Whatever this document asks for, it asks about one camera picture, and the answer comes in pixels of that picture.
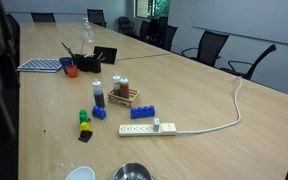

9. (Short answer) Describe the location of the squeeze bottle with brown sauce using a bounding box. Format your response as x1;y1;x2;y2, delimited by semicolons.
112;73;122;97

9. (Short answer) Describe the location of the squeeze bottle with red-brown sauce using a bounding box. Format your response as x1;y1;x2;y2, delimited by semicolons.
119;77;130;100

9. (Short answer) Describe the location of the small grey plug adapter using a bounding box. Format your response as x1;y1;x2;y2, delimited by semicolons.
153;117;161;133

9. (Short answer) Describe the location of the white wall whiteboard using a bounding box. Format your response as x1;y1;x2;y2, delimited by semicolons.
192;0;288;48

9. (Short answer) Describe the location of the blue plastic cup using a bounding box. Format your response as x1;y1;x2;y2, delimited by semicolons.
58;56;74;75

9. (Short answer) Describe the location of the short blue toy brick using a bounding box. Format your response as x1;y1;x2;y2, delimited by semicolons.
91;105;107;121

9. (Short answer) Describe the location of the green yellow block toy car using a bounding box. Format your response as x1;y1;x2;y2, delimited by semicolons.
77;108;94;144

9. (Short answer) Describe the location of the squeeze bottle with dark sauce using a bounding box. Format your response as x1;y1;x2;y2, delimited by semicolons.
91;78;106;108

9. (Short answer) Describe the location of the orange plastic cup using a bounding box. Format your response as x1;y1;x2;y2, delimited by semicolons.
65;64;79;79

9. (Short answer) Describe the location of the dark brush handle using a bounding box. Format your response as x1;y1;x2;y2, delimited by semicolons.
61;41;76;58

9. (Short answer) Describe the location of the long blue toy brick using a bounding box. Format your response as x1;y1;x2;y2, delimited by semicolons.
130;105;156;120

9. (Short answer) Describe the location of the black square panel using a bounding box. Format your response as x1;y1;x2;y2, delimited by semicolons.
92;45;118;65

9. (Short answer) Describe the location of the metal fork utensil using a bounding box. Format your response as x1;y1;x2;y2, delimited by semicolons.
93;51;106;62

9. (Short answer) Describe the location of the blue checkered cloth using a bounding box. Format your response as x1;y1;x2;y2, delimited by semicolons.
16;58;63;74

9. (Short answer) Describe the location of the clear pump sanitizer bottle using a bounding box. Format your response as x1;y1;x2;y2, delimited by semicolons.
80;17;95;56

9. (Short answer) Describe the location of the steel bowl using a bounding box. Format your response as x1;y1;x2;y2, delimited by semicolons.
112;162;153;180

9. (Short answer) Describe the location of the small wooden pallet crate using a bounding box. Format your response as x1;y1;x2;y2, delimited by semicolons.
107;87;141;108

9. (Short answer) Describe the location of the window with green foliage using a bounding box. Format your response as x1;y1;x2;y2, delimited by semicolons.
135;0;172;20

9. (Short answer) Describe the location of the black organizer box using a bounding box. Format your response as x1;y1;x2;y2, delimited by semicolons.
72;53;102;74

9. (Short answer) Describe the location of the white mug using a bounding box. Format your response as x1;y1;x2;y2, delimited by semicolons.
64;166;96;180

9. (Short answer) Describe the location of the black mesh office chair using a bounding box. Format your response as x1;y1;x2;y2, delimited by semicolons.
181;30;230;68
219;43;278;81

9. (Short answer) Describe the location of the cream extension cord power strip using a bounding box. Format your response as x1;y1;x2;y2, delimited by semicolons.
118;76;244;138

